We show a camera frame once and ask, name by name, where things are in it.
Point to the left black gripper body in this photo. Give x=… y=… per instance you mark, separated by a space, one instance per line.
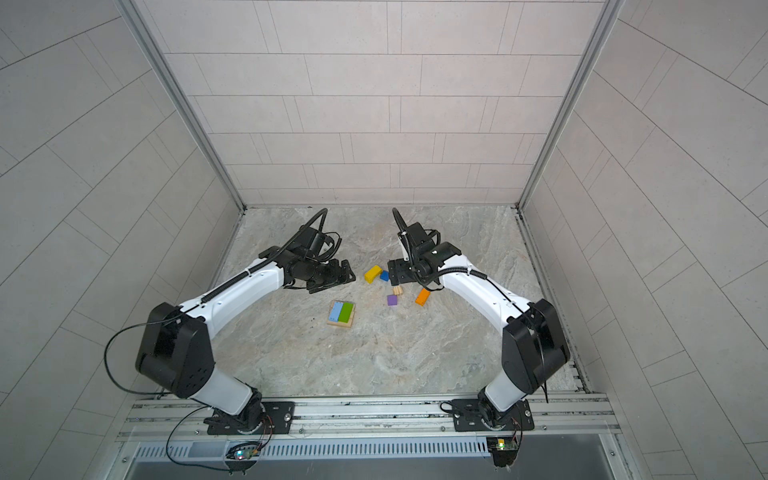
x=321 y=274

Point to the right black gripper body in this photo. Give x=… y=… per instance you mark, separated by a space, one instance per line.
x=407 y=270

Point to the light blue wood block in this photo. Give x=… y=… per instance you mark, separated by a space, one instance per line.
x=335 y=312

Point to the green wood block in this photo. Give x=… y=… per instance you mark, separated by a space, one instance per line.
x=346 y=313

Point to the natural wood block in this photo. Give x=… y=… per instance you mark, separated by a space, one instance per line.
x=340 y=324

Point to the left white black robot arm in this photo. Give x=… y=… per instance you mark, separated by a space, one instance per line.
x=176 y=349

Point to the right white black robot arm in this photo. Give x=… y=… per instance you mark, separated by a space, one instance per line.
x=534 y=346

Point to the orange wood block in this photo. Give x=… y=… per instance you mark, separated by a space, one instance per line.
x=422 y=297

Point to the yellow wood block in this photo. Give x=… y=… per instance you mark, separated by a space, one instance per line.
x=373 y=273

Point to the left green circuit board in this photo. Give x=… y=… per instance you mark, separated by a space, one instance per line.
x=244 y=452

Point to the right circuit board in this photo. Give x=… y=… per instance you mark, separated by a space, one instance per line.
x=503 y=450

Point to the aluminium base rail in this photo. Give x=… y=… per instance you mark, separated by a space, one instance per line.
x=375 y=417

